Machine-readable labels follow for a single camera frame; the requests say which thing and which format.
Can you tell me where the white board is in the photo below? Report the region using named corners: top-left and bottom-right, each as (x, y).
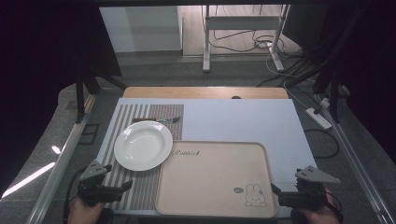
top-left (94, 97), bottom-right (318, 218)

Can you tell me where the white panel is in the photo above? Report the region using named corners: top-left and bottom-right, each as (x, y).
top-left (98, 5), bottom-right (183, 54)

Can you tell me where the black looped cable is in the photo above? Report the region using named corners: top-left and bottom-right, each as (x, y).
top-left (303, 128), bottom-right (341, 160)

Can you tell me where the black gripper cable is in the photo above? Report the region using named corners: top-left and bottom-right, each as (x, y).
top-left (63, 167), bottom-right (88, 224)
top-left (324, 189), bottom-right (345, 218)

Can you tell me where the black stand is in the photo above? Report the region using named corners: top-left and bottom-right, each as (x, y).
top-left (74, 61), bottom-right (129, 125)
top-left (312, 70), bottom-right (344, 124)

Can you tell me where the person's right hand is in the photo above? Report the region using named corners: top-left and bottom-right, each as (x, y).
top-left (295, 186), bottom-right (344, 224)

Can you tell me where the fork with wooden handle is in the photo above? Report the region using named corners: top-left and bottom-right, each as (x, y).
top-left (132, 116), bottom-right (181, 124)

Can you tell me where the white metal stand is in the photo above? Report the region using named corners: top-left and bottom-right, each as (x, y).
top-left (201, 4), bottom-right (292, 75)

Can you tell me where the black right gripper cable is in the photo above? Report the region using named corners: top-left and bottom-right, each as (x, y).
top-left (324, 189), bottom-right (345, 218)

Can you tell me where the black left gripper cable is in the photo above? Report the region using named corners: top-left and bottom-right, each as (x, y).
top-left (63, 167), bottom-right (88, 224)

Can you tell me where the striped grey placemat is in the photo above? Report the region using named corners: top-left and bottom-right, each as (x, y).
top-left (98, 104), bottom-right (185, 211)

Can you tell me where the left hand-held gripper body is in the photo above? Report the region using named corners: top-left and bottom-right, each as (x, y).
top-left (77, 160), bottom-right (124, 207)

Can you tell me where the tangle of floor cables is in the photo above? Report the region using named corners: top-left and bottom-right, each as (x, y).
top-left (207, 28), bottom-right (304, 60)

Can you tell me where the wooden table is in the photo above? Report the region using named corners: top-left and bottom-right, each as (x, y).
top-left (121, 86), bottom-right (290, 100)

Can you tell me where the aluminium rail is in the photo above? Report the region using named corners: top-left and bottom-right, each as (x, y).
top-left (316, 92), bottom-right (396, 224)
top-left (25, 113), bottom-right (92, 224)

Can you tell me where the beige tray with rabbit drawing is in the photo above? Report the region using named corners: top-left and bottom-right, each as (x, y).
top-left (154, 140), bottom-right (279, 219)

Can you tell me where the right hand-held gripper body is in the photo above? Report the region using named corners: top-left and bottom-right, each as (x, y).
top-left (277, 165), bottom-right (341, 211)

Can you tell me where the white round plate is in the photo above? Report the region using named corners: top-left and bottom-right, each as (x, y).
top-left (113, 120), bottom-right (174, 173)

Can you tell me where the person's left hand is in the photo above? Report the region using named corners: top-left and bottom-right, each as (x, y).
top-left (66, 197), bottom-right (107, 224)

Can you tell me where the white power strip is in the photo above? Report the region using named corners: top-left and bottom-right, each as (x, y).
top-left (304, 106), bottom-right (333, 131)

